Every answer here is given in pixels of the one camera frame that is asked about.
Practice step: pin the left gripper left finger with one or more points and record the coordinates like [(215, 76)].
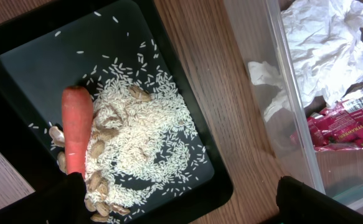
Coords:
[(62, 203)]

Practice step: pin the orange carrot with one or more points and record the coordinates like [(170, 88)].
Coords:
[(77, 117)]

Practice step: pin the red snack wrapper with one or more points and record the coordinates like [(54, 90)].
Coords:
[(339, 128)]

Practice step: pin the clear plastic bin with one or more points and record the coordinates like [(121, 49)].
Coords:
[(261, 37)]

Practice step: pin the white napkin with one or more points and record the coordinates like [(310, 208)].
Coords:
[(324, 38)]

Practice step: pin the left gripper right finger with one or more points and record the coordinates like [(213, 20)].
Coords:
[(298, 203)]

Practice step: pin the black plastic tray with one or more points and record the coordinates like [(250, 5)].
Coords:
[(30, 98)]

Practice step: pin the rice food scraps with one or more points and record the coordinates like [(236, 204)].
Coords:
[(118, 50)]

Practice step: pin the peanut food scraps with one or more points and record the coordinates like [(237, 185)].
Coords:
[(119, 156)]

